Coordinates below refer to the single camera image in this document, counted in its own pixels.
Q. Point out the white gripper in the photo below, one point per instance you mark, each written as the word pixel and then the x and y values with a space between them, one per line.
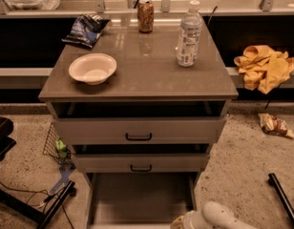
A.
pixel 187 222

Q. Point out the grey bottom drawer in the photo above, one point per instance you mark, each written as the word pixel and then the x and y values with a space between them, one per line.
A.
pixel 139 201

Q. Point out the grey drawer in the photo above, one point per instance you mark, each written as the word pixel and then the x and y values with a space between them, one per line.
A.
pixel 138 130
pixel 139 201
pixel 145 163

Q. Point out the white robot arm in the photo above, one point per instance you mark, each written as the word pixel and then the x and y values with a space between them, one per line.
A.
pixel 212 215

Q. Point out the grey middle drawer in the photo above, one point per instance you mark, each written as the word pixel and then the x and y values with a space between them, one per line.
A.
pixel 145 163

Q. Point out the grey drawer cabinet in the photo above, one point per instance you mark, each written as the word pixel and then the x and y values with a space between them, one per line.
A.
pixel 148 82

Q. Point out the grey top drawer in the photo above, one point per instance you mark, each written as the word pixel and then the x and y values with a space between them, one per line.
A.
pixel 138 130

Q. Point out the black right base leg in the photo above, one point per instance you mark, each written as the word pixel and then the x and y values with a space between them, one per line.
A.
pixel 273 181

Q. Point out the black base leg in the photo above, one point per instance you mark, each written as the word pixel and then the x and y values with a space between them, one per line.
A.
pixel 273 181
pixel 44 215

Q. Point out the blue tape cross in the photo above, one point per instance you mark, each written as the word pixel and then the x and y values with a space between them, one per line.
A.
pixel 65 171

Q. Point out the brown snack wrapper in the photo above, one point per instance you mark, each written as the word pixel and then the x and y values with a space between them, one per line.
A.
pixel 274 126

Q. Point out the green object in basket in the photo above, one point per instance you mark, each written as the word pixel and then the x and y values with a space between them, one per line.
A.
pixel 61 148

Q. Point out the yellow cloth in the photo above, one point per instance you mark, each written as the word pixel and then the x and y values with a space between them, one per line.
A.
pixel 264 69

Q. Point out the white paper bowl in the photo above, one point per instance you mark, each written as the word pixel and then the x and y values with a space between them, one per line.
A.
pixel 93 68

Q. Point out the black left base leg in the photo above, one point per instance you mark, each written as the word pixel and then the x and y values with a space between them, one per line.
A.
pixel 44 215

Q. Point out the clear plastic water bottle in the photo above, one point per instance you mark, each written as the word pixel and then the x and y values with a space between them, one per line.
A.
pixel 189 35

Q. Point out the black chair base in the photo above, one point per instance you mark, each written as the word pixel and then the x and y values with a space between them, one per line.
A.
pixel 6 142

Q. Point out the blue chip bag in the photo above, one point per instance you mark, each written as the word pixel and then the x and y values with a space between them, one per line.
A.
pixel 86 30

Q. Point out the orange soda can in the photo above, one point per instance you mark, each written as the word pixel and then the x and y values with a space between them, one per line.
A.
pixel 145 15

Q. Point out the wire mesh basket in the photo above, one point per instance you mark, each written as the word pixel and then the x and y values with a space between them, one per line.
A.
pixel 50 150

